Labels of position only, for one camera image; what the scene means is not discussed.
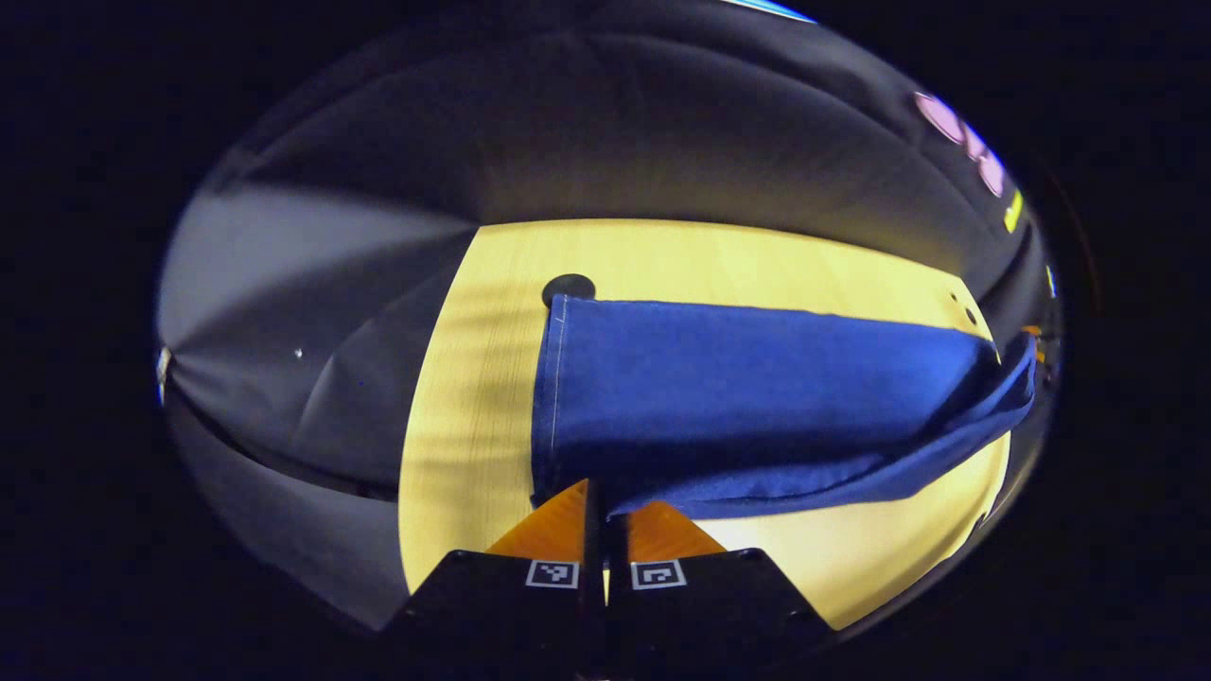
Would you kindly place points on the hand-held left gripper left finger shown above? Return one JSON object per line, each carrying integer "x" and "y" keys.
{"x": 511, "y": 605}

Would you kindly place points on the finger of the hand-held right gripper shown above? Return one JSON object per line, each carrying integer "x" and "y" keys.
{"x": 1031, "y": 331}

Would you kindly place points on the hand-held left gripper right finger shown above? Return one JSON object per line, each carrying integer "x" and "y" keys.
{"x": 710, "y": 605}

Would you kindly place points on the blue jeans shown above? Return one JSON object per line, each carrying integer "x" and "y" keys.
{"x": 757, "y": 397}

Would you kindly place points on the black round table grommet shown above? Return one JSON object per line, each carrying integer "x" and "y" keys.
{"x": 568, "y": 286}

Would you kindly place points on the white cloth clip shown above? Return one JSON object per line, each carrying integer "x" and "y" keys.
{"x": 163, "y": 364}

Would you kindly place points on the black backdrop cloth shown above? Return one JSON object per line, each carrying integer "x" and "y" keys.
{"x": 568, "y": 123}

